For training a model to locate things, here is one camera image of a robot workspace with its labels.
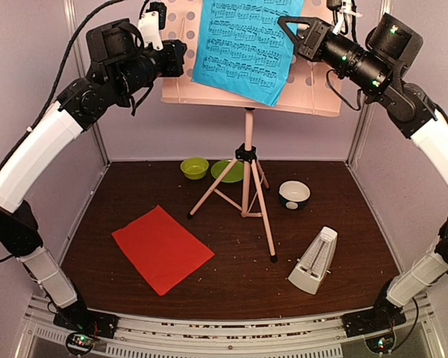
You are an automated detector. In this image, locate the pink music stand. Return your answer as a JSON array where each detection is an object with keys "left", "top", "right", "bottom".
[{"left": 161, "top": 1, "right": 341, "bottom": 263}]

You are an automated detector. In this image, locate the blue paper sheet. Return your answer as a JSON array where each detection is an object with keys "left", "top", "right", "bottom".
[{"left": 192, "top": 0, "right": 304, "bottom": 107}]

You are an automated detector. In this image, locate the red paper sheet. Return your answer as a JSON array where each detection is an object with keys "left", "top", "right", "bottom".
[{"left": 112, "top": 206, "right": 214, "bottom": 296}]

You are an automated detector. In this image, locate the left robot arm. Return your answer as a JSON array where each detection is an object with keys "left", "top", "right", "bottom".
[{"left": 0, "top": 16, "right": 187, "bottom": 332}]

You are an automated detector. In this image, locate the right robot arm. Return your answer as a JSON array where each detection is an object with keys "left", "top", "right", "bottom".
[{"left": 278, "top": 13, "right": 448, "bottom": 337}]

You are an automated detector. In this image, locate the lime green bowl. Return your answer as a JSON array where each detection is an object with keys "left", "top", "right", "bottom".
[{"left": 180, "top": 157, "right": 209, "bottom": 180}]

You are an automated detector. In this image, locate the green plate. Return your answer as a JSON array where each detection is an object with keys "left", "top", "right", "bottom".
[{"left": 210, "top": 159, "right": 246, "bottom": 184}]

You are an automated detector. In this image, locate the dark bowl white inside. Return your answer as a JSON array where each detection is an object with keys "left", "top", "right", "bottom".
[{"left": 279, "top": 180, "right": 311, "bottom": 210}]

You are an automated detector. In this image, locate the white metronome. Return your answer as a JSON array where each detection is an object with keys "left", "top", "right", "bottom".
[{"left": 287, "top": 226, "right": 337, "bottom": 295}]

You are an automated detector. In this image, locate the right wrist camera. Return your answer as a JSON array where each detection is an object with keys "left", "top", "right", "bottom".
[{"left": 326, "top": 0, "right": 363, "bottom": 34}]

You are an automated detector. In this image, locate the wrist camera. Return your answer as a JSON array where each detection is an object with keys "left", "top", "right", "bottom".
[
  {"left": 326, "top": 0, "right": 363, "bottom": 34},
  {"left": 137, "top": 1, "right": 167, "bottom": 51}
]

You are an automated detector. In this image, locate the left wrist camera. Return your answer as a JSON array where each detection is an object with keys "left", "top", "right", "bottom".
[{"left": 137, "top": 1, "right": 167, "bottom": 51}]

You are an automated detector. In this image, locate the right aluminium post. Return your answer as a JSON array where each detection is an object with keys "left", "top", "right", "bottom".
[{"left": 346, "top": 0, "right": 394, "bottom": 170}]

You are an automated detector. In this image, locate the aluminium post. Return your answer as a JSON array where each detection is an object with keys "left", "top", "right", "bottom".
[
  {"left": 346, "top": 0, "right": 394, "bottom": 170},
  {"left": 63, "top": 0, "right": 110, "bottom": 166}
]

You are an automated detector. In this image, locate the left aluminium post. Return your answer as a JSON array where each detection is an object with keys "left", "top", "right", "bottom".
[{"left": 63, "top": 0, "right": 110, "bottom": 166}]

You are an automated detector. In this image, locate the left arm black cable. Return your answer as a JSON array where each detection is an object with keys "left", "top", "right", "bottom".
[{"left": 25, "top": 0, "right": 120, "bottom": 131}]

